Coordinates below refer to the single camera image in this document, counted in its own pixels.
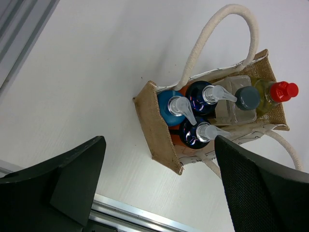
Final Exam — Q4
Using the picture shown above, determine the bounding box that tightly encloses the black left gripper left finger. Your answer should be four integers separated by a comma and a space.
0, 136, 106, 232

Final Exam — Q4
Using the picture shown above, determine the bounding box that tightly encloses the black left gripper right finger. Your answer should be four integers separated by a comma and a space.
214, 136, 309, 232

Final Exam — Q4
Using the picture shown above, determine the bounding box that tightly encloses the clear square bottle grey cap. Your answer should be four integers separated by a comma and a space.
210, 75, 260, 126

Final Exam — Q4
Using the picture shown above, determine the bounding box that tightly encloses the yellow bottle red cap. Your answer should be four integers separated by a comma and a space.
251, 78, 299, 117

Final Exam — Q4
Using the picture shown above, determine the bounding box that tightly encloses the dark blue pump bottle orange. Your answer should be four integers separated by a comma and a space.
185, 81, 237, 115

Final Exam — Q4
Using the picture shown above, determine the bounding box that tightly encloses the light blue pump bottle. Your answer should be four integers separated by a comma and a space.
157, 90, 197, 127

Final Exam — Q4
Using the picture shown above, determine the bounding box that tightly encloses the aluminium frame rail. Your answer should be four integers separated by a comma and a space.
0, 0, 59, 92

